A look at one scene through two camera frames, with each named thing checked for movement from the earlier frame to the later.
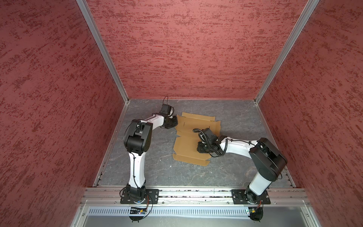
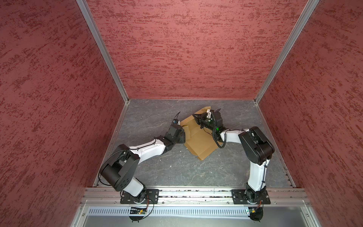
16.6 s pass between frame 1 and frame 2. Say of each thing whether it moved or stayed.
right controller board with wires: stayed
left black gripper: moved
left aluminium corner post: stayed
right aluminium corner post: stayed
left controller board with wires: stayed
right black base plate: stayed
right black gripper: moved
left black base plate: stayed
